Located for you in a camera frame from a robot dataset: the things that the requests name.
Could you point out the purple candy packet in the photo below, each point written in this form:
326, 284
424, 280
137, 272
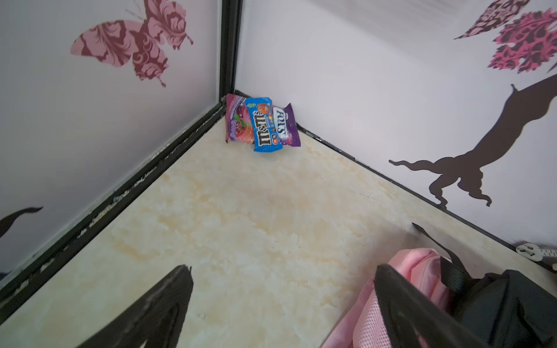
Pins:
286, 126

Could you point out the pink candy packet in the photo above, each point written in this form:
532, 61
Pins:
238, 122

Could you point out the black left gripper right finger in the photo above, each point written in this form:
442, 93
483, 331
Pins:
411, 319

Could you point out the black backpack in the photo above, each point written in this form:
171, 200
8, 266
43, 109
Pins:
501, 310

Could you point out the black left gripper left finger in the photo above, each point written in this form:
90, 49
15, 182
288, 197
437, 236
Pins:
156, 319

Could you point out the blue M&M's packet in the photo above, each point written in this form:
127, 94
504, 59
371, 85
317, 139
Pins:
266, 139

